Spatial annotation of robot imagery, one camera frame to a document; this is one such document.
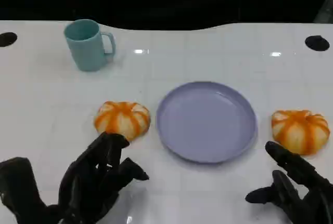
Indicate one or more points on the orange and white bread roll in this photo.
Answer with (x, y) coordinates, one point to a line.
(299, 130)
(122, 118)

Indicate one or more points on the pale green mug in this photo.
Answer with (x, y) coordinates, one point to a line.
(84, 50)

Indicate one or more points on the black table grommet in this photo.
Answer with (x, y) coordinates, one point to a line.
(317, 43)
(6, 39)

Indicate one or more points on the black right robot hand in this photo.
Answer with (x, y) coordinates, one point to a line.
(312, 195)

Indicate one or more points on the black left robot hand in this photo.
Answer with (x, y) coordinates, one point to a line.
(86, 182)

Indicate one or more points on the lilac plate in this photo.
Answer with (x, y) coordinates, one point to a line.
(205, 122)

